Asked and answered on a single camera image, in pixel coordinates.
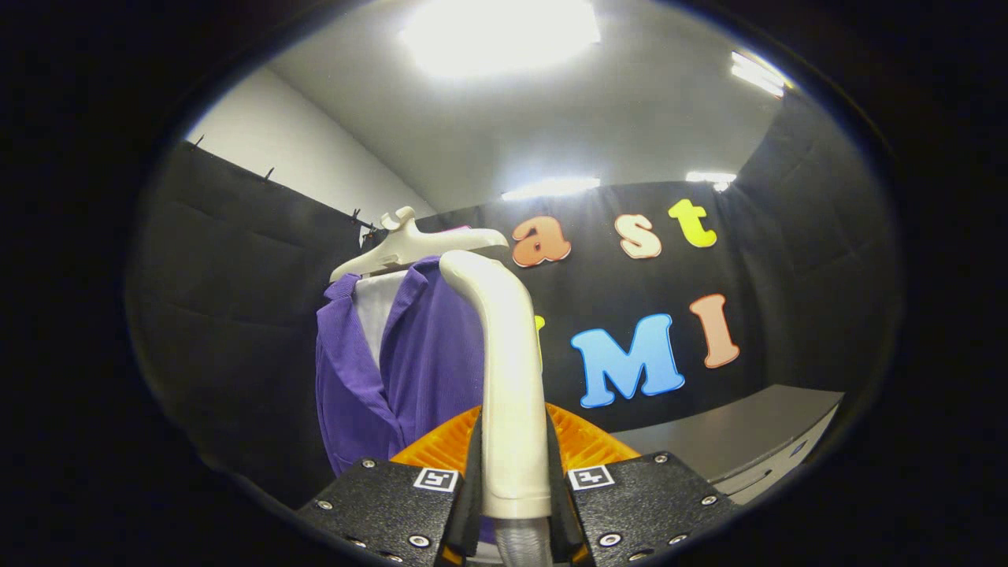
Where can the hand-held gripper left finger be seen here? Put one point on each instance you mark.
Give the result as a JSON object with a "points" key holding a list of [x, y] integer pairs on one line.
{"points": [[472, 488]]}

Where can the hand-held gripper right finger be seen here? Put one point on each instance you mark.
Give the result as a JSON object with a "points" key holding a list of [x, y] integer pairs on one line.
{"points": [[561, 504]]}

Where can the white garment steamer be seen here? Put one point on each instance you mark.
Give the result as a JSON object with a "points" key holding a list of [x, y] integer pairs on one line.
{"points": [[512, 378]]}

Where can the purple jacket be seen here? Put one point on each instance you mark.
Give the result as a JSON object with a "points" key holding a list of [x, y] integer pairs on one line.
{"points": [[425, 362]]}

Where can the white clothes hanger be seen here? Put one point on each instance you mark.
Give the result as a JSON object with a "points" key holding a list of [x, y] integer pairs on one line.
{"points": [[409, 246]]}

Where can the grey cabinet with dark top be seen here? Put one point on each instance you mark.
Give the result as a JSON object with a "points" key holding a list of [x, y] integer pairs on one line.
{"points": [[748, 433]]}

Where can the black backdrop cloth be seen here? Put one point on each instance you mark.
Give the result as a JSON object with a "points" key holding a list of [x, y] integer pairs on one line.
{"points": [[236, 315]]}

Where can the long strip ceiling light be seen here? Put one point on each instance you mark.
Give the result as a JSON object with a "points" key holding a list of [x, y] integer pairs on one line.
{"points": [[551, 188]]}

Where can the small ceiling light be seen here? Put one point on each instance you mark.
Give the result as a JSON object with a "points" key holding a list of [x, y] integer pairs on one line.
{"points": [[709, 178]]}

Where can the large ceiling light panel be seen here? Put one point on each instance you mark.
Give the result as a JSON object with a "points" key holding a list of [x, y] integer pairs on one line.
{"points": [[500, 35]]}

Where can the double ceiling light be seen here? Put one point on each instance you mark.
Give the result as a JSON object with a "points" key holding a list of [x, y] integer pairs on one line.
{"points": [[757, 75]]}

